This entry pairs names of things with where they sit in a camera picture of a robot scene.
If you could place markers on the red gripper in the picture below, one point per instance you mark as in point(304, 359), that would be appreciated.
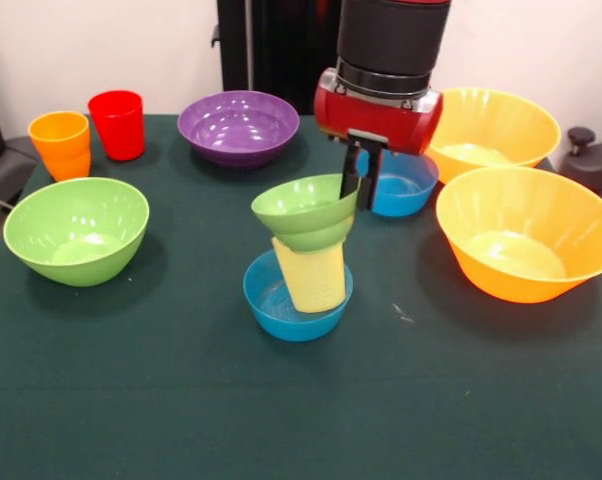
point(376, 120)

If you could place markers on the small green bowl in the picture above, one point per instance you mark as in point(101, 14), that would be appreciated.
point(301, 215)

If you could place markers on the yellow cup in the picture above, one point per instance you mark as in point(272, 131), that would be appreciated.
point(313, 280)

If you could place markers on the blue bowl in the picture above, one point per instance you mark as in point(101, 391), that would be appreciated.
point(406, 195)
point(291, 327)

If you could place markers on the purple bowl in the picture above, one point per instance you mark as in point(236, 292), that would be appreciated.
point(236, 130)

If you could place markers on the large orange bowl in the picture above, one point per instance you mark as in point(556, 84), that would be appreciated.
point(521, 240)
point(491, 125)

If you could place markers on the dark green table cloth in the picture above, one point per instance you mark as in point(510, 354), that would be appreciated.
point(281, 400)

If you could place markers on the red cup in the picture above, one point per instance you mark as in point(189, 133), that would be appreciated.
point(117, 125)

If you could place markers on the large green bowl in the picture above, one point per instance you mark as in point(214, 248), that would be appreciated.
point(76, 235)

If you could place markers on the orange cup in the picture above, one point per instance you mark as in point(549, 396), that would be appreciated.
point(61, 145)

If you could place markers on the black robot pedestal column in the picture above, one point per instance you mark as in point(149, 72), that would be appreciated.
point(281, 50)

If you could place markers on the black pedestal foot with knob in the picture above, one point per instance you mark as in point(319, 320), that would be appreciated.
point(593, 160)

